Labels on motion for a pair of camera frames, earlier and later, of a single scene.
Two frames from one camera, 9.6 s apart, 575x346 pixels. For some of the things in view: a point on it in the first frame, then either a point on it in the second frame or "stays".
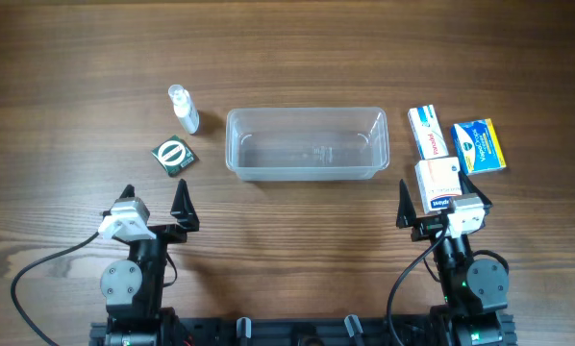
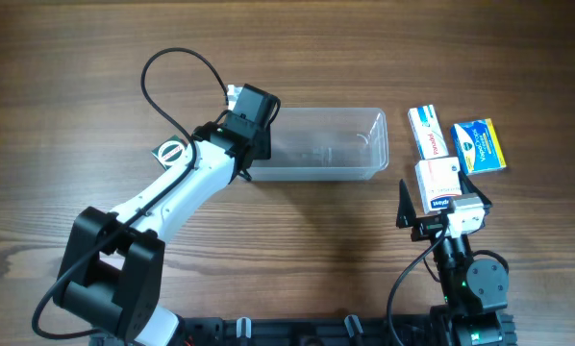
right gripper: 426,226 stays
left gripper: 187,217 -> 264,139
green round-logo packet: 174,156 stays
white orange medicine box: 437,178 stays
